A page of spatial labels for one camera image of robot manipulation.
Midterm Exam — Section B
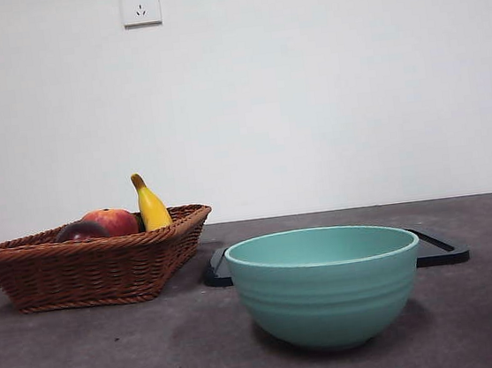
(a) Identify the teal ceramic bowl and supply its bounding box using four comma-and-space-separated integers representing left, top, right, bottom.
222, 215, 432, 363

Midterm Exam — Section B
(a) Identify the dark red plum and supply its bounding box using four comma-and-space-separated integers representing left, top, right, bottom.
52, 218, 110, 244

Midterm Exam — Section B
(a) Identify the yellow banana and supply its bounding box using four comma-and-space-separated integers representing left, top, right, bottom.
130, 170, 175, 234

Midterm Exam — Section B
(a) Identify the red orange peach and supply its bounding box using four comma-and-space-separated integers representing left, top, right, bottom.
80, 204, 140, 241

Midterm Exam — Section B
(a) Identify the brown wicker basket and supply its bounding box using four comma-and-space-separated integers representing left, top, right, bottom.
0, 201, 222, 319

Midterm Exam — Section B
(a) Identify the dark green rectangular tray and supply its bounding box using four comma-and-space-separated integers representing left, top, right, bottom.
200, 220, 472, 294

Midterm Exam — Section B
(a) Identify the white wall socket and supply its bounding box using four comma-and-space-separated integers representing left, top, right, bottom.
120, 0, 163, 29

